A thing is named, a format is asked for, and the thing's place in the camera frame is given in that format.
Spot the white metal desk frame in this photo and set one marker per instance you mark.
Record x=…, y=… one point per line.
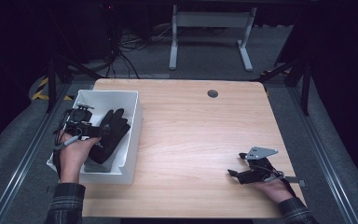
x=211, y=19

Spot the grey table edge bracket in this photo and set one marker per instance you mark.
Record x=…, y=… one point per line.
x=300, y=182

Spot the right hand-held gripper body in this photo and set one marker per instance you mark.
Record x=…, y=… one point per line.
x=261, y=174

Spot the yellow black hazard tape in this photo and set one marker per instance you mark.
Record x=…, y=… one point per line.
x=40, y=93

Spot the person's left hand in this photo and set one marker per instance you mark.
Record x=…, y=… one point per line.
x=73, y=158

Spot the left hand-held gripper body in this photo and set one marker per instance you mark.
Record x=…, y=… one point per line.
x=79, y=121

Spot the white rectangular box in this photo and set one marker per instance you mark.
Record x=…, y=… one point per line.
x=130, y=174

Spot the grey round table grommet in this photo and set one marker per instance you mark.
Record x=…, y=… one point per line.
x=213, y=93

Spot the grey metal floor rail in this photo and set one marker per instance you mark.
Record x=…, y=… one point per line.
x=28, y=155
x=323, y=155

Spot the person's right hand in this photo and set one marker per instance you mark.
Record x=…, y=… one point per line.
x=276, y=189

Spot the black metal stand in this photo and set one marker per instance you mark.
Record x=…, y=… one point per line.
x=52, y=84
x=306, y=87

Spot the black glove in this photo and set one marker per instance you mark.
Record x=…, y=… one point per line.
x=115, y=124

